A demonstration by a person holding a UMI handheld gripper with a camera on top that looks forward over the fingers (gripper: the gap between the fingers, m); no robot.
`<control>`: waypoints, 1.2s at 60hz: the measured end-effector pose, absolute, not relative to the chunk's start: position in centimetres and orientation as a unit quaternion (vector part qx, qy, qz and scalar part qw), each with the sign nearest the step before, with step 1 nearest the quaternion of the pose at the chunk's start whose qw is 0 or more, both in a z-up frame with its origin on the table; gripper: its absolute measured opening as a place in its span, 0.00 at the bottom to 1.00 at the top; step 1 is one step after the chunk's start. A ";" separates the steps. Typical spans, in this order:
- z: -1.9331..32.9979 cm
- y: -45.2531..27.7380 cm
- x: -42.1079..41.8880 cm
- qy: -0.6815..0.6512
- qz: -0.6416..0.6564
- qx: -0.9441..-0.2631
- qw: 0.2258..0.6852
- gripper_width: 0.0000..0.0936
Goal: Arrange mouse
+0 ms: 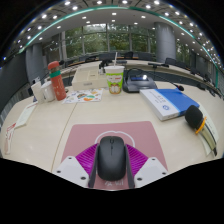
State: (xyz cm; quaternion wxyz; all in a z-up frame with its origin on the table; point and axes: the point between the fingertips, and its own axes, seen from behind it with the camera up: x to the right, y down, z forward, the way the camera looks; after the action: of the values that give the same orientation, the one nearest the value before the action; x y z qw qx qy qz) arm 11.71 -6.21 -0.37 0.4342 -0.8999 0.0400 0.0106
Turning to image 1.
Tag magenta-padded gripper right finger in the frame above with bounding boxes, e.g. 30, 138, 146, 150
124, 143, 169, 189

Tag black microphone with orange ring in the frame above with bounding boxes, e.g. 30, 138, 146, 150
184, 104, 219, 157

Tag black desk conference unit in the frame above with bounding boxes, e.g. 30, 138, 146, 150
121, 67, 185, 94

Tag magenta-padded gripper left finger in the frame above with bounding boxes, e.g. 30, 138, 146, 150
53, 143, 100, 189

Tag white and green leaflet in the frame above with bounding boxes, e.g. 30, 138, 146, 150
196, 101, 221, 158

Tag white lidded mug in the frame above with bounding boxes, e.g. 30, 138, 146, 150
40, 80, 56, 103

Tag ceiling lights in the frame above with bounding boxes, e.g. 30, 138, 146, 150
1, 0, 224, 68

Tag cream paper booklet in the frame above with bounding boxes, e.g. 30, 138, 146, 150
14, 101, 39, 129

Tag red and white magazine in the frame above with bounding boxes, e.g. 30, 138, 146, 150
3, 122, 17, 156

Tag red bottle with green band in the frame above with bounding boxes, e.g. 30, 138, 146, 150
47, 60, 67, 102

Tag pink mouse pad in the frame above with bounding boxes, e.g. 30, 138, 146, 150
60, 120, 169, 192

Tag beige cardboard box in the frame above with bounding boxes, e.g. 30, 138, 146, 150
71, 68, 108, 92

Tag long curved conference desk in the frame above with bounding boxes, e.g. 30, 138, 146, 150
66, 59, 224, 98

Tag black computer mouse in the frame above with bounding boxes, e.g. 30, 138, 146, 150
96, 135, 128, 182

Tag green printed paper cup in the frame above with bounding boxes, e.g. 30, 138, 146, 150
103, 51, 125, 95

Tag dark office chairs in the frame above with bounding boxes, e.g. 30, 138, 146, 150
66, 49, 224, 95

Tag white paper cup stack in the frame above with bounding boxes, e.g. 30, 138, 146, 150
30, 81, 45, 104

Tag blue and white book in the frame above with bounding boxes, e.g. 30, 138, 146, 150
139, 87, 201, 122

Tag colourful sticker sheet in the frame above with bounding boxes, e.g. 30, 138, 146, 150
61, 87, 104, 105

